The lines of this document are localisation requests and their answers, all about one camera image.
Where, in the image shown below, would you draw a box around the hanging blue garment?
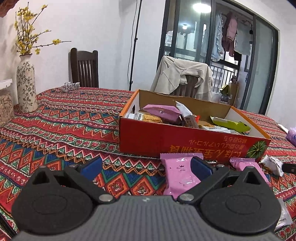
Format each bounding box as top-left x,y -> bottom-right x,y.
200,11 -> 225,62

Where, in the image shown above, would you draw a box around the floral ceramic vase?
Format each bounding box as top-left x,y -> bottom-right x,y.
16,53 -> 38,113

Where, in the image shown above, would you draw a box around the floor lamp on tripod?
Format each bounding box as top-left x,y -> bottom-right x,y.
128,0 -> 142,91

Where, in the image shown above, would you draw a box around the brown cardboard box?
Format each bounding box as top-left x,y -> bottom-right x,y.
230,81 -> 240,106

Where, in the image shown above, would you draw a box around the small patterned pouch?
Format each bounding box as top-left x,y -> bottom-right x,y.
61,82 -> 80,91

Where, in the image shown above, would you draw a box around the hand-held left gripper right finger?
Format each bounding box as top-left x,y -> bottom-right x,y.
178,156 -> 272,204

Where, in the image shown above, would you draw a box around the pink snack packet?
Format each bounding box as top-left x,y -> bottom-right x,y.
160,153 -> 204,201
142,104 -> 183,126
230,157 -> 270,186

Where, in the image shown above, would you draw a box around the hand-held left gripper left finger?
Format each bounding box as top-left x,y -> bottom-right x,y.
23,156 -> 115,204

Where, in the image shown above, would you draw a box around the orange cracker packet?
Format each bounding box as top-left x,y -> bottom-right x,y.
200,124 -> 229,132
139,112 -> 163,124

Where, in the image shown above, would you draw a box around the green snack packet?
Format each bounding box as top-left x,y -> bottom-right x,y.
210,115 -> 234,127
221,121 -> 251,133

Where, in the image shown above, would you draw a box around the beige jacket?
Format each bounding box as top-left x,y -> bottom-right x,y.
150,55 -> 214,102

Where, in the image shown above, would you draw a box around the red patterned tablecloth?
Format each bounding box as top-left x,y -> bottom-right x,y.
0,87 -> 296,241

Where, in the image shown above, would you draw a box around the hanging pink garment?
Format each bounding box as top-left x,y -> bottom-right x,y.
221,13 -> 238,57

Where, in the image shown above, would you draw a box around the yellow flower branches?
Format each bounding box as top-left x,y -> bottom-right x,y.
14,4 -> 72,56

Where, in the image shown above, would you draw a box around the black framed glass door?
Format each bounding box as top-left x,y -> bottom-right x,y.
158,0 -> 279,116

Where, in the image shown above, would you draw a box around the balcony railing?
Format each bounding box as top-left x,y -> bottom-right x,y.
165,50 -> 240,93

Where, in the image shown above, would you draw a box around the white dark-label snack packet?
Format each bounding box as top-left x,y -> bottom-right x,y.
174,100 -> 199,129

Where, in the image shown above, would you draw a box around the purple tissue pack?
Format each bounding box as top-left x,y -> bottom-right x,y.
277,123 -> 296,146

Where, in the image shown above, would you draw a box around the red cardboard box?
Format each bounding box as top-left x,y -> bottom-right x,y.
119,89 -> 271,164

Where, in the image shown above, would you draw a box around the dark wooden chair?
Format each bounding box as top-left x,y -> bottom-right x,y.
70,47 -> 99,88

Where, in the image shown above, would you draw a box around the hanging white garment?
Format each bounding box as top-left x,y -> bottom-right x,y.
233,21 -> 252,56

